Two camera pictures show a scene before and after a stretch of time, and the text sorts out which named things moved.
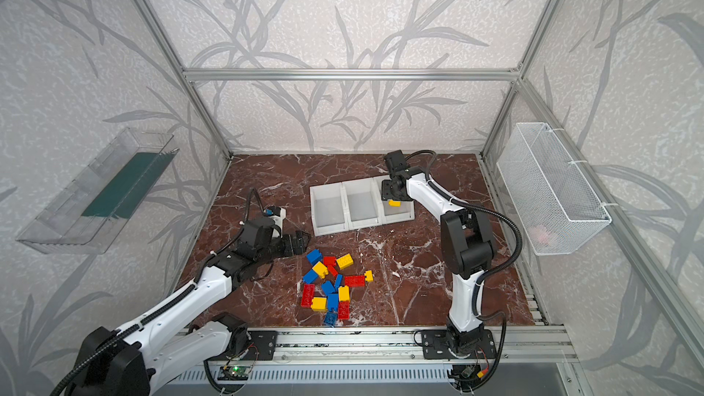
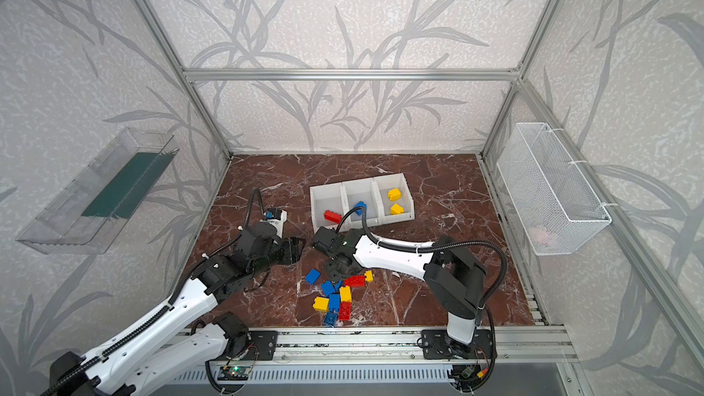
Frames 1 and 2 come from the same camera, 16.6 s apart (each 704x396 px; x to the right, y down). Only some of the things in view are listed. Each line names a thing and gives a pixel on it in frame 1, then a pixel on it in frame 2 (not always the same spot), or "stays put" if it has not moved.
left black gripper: [289, 244] stays put
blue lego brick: [310, 277] stays put
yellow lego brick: [321, 269] to [396, 209]
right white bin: [392, 211] stays put
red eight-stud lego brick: [355, 280] stays put
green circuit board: [234, 373] stays put
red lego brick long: [307, 295] to [333, 216]
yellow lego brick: [319, 303] stays put
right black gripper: [392, 192] to [333, 247]
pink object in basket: [539, 233] stays put
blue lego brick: [328, 288] stays put
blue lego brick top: [314, 257] to [362, 204]
